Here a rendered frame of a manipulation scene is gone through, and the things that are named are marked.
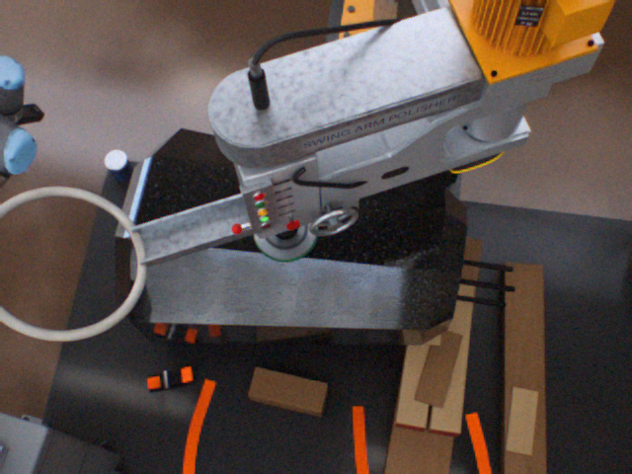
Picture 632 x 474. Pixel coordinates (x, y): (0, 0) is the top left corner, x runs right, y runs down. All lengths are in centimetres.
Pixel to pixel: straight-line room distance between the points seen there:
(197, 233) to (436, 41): 95
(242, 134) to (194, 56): 219
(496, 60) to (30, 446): 176
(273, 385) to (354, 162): 133
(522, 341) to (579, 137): 105
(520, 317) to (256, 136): 182
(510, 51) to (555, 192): 182
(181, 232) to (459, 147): 87
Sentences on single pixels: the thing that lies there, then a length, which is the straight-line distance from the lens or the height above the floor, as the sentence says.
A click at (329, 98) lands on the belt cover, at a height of 167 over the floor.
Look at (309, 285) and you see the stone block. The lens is 275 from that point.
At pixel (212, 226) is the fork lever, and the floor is 106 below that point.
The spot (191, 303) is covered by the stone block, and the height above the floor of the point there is 64.
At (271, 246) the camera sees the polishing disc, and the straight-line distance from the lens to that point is 266.
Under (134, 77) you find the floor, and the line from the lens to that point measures 408.
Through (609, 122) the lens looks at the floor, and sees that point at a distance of 401.
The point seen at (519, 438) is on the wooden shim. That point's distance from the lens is 332.
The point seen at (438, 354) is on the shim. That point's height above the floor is 24.
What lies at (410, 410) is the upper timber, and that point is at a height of 23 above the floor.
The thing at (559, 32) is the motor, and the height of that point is 188.
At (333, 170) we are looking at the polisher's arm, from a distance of 220.
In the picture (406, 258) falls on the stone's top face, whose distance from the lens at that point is 271.
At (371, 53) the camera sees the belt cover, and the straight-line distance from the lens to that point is 201.
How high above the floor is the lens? 335
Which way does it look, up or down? 69 degrees down
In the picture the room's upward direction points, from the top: 5 degrees counter-clockwise
